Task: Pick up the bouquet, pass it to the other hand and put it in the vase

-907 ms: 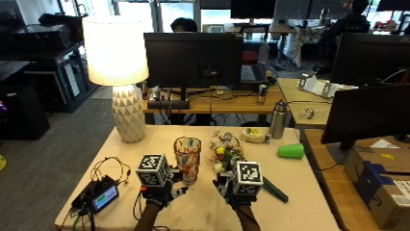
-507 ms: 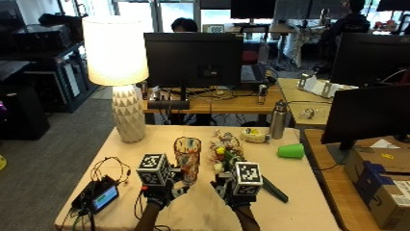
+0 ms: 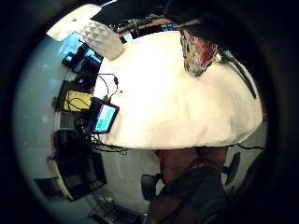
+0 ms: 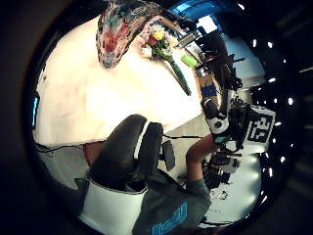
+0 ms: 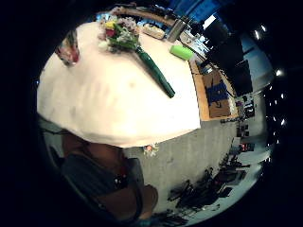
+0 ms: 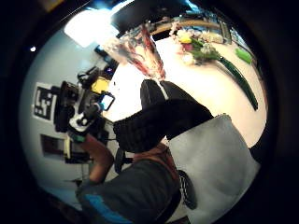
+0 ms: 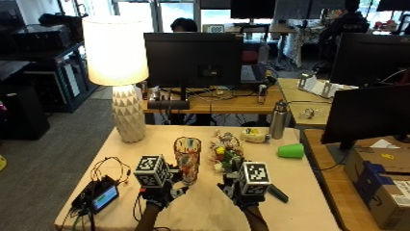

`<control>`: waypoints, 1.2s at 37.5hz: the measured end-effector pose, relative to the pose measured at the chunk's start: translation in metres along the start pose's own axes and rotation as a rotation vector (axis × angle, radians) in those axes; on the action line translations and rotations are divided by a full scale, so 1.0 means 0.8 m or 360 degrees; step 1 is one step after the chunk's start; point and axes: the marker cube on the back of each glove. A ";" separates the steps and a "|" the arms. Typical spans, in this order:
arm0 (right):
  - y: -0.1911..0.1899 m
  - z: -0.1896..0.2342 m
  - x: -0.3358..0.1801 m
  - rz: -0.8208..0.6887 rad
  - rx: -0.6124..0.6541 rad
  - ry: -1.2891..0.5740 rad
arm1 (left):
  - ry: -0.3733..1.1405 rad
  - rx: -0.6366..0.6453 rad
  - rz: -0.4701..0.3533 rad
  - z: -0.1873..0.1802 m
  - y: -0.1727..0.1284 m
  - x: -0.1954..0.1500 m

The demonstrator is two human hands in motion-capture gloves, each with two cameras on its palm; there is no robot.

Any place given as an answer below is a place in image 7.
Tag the light wooden desk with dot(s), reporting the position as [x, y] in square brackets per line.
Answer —
[303, 102]

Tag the small silver can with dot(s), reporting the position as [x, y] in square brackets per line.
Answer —
[262, 93]

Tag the black bar speaker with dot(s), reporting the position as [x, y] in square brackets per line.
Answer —
[168, 104]

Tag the glove white marker cube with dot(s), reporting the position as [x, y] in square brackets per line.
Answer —
[152, 171]
[254, 178]

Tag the black device with screen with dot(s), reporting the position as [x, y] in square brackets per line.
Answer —
[97, 195]

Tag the patterned glass vase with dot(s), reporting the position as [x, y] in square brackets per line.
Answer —
[188, 160]

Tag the person's right hand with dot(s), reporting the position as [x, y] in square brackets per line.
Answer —
[233, 192]

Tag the brown wooden desk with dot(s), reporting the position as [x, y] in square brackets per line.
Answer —
[323, 179]

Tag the green plastic cup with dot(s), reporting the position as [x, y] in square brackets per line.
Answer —
[290, 150]

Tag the black computer monitor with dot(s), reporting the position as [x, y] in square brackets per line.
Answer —
[369, 59]
[193, 59]
[367, 114]

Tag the white table lamp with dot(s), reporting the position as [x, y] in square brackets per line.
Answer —
[118, 64]

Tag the small silver object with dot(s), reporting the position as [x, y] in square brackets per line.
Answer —
[307, 113]

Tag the white folded stand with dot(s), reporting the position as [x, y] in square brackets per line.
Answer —
[317, 85]

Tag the open laptop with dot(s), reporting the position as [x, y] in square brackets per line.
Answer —
[254, 72]

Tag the cardboard box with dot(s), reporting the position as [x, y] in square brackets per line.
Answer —
[381, 187]

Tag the wooden office desk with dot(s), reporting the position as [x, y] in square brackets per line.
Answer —
[230, 103]

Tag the person's left hand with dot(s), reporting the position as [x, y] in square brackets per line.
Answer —
[158, 194]

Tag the black shelf unit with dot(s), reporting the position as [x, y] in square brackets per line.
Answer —
[57, 75]

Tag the beige tablecloth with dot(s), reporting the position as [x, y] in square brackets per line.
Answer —
[205, 205]

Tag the right glove white marker cube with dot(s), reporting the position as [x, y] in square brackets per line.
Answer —
[254, 178]

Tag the black equipment case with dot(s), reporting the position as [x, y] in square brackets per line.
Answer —
[40, 37]

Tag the left glove white marker cube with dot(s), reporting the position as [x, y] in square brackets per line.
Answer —
[152, 171]

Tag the steel water bottle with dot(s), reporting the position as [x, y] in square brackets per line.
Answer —
[278, 120]

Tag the black floor box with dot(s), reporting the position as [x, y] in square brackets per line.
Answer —
[22, 112]

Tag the mixed flower bouquet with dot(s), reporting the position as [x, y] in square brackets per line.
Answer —
[226, 151]

